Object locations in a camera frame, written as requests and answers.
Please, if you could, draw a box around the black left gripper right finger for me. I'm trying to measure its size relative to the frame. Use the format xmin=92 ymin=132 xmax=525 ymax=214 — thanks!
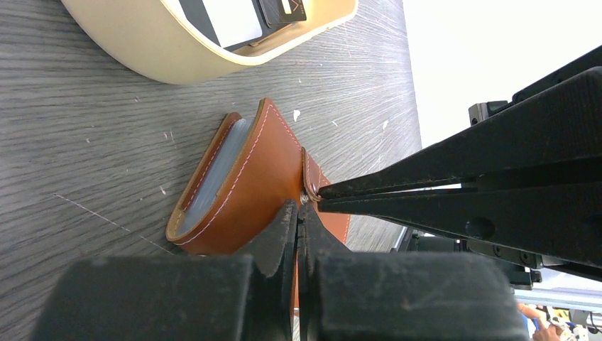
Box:
xmin=297 ymin=205 xmax=528 ymax=340

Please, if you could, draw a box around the white card with black stripe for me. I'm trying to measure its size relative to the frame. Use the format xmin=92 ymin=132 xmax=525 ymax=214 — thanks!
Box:
xmin=180 ymin=0 xmax=266 ymax=51

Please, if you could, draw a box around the brown leather card holder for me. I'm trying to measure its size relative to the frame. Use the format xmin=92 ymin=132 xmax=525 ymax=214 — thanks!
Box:
xmin=165 ymin=98 xmax=330 ymax=254

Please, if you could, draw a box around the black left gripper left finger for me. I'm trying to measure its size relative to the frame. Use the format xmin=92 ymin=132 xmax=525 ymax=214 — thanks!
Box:
xmin=31 ymin=200 xmax=297 ymax=340

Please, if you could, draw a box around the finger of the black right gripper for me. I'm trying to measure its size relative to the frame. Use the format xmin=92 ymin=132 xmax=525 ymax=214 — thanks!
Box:
xmin=319 ymin=67 xmax=601 ymax=199
xmin=318 ymin=183 xmax=601 ymax=268

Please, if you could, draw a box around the beige oval tray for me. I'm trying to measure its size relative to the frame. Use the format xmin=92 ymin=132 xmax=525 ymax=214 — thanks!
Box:
xmin=63 ymin=1 xmax=359 ymax=85

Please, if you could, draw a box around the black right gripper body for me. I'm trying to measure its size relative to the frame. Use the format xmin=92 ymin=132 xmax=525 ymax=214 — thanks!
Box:
xmin=468 ymin=44 xmax=602 ymax=126

